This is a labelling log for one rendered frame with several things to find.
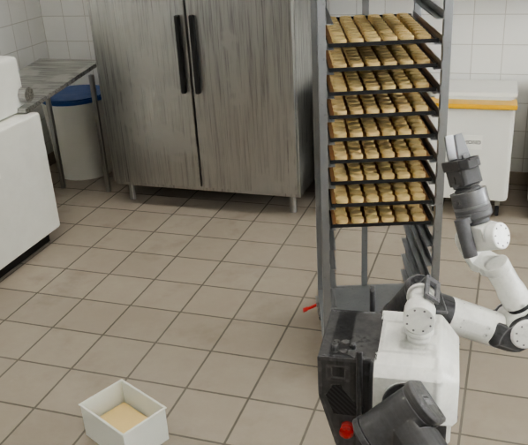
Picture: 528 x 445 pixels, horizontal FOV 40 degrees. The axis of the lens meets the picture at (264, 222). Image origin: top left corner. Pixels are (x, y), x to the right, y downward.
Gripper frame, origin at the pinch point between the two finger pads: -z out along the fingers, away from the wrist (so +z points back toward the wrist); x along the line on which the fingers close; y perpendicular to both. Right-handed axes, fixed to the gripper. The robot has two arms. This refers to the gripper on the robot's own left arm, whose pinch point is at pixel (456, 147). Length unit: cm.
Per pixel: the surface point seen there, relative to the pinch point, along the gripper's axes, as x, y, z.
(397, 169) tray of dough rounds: -113, -32, 8
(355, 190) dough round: -123, -16, 11
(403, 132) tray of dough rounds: -101, -33, -6
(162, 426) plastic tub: -133, 87, 81
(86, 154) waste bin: -430, 83, -57
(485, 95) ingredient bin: -267, -169, -13
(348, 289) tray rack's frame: -192, -22, 64
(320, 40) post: -90, -7, -46
